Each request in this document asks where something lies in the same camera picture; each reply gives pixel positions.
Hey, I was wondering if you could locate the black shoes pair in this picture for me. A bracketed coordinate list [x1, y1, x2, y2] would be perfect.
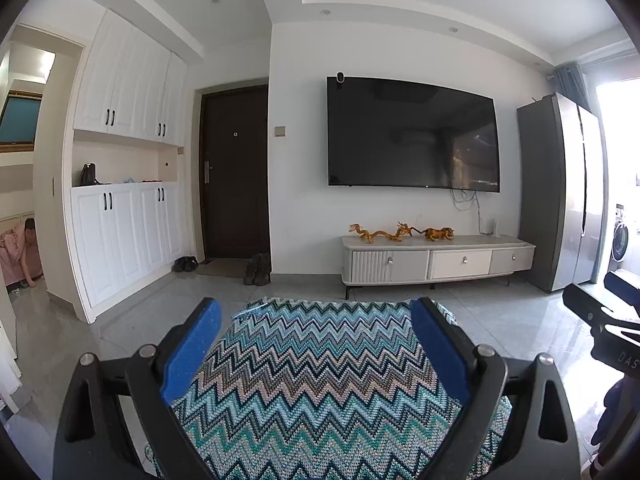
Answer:
[171, 256, 198, 273]

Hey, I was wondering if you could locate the washing machine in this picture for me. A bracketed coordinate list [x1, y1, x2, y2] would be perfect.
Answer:
[610, 204, 630, 269]

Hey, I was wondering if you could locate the white TV cabinet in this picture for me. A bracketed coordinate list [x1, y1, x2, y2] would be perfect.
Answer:
[342, 235, 536, 290]

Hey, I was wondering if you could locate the brown boots pair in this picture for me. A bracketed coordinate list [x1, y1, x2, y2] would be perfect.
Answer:
[243, 252, 271, 286]

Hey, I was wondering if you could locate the teal zigzag rug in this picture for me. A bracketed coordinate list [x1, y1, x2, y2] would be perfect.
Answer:
[144, 294, 514, 480]

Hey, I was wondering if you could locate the golden tiger figurine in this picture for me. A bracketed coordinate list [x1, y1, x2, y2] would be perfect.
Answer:
[424, 226, 454, 242]

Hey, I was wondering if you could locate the white lower shoe cabinet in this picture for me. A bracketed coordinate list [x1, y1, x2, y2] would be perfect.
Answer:
[70, 182, 186, 318]

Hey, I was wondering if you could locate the golden dragon figurine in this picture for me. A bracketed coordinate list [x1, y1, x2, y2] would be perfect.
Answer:
[349, 222, 421, 244]

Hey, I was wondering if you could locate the black handbag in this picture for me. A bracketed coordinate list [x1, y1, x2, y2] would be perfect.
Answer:
[79, 162, 101, 186]

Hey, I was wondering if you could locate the person in pink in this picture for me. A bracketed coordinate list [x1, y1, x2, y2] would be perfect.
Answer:
[0, 218, 43, 292]

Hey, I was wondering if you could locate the grey double-door refrigerator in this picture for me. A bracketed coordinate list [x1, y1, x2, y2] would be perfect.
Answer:
[518, 93, 605, 292]

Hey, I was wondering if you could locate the dark brown entrance door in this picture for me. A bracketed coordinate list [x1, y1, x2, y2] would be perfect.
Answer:
[200, 84, 270, 259]

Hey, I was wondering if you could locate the blue grey curtain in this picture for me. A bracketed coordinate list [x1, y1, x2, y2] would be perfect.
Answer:
[552, 62, 591, 112]

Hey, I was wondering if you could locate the framed teal picture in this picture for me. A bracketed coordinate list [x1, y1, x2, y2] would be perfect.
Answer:
[0, 91, 42, 153]

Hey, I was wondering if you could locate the white wall charger device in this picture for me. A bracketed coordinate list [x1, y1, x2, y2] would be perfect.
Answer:
[491, 219, 500, 237]

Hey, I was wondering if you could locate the large black wall television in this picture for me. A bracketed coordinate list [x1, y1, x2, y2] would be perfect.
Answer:
[326, 75, 500, 193]

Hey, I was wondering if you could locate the white upper wall cabinet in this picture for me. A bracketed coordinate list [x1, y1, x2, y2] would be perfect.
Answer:
[74, 11, 186, 145]

